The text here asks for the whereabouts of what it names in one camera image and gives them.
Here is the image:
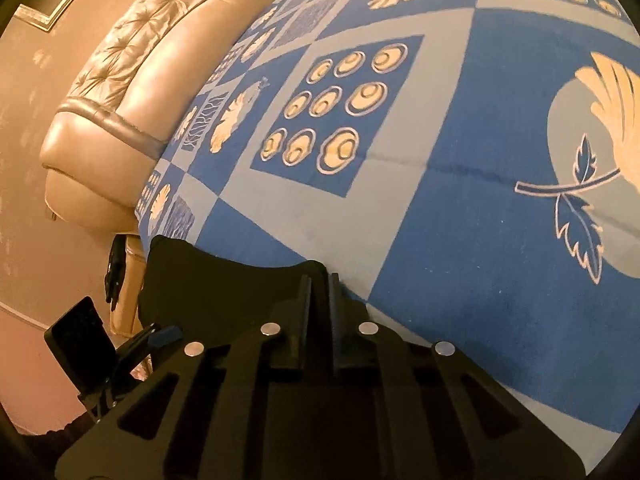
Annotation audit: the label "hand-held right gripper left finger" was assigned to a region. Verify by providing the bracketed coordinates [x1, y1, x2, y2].
[55, 275, 313, 480]

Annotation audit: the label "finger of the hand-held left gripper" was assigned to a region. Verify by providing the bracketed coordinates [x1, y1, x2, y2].
[142, 324, 183, 361]
[104, 234, 129, 312]

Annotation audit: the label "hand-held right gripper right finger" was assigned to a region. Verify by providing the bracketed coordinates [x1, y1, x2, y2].
[328, 271, 587, 480]

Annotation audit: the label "black pants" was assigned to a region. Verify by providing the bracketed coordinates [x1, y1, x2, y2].
[137, 234, 381, 361]

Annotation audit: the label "beige tufted leather headboard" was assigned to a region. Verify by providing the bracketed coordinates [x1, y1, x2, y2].
[39, 0, 251, 341]

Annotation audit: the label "blue printed blanket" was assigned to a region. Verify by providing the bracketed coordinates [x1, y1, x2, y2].
[132, 0, 640, 456]

